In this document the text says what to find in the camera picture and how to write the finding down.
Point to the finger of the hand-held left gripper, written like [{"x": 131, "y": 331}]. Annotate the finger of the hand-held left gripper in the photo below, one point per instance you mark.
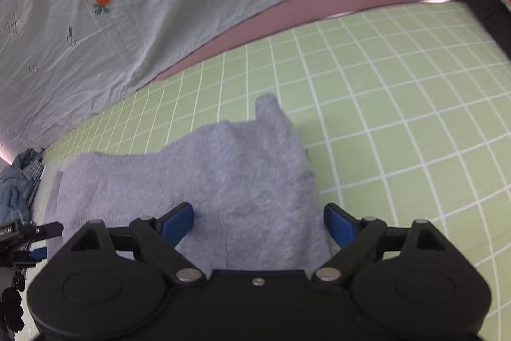
[
  {"x": 40, "y": 254},
  {"x": 50, "y": 230}
]

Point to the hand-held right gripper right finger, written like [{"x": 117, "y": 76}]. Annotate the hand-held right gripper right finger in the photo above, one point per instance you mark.
[{"x": 339, "y": 223}]

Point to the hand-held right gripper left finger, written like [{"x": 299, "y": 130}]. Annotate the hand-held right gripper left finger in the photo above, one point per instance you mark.
[{"x": 177, "y": 223}]

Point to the grey zip hoodie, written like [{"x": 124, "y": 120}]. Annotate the grey zip hoodie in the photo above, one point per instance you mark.
[{"x": 239, "y": 173}]

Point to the green grid mat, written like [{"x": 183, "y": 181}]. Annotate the green grid mat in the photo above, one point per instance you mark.
[{"x": 399, "y": 125}]

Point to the pink backboard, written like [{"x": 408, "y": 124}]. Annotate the pink backboard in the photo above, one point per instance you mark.
[{"x": 319, "y": 1}]

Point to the black folded garment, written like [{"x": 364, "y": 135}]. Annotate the black folded garment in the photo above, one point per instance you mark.
[{"x": 479, "y": 1}]

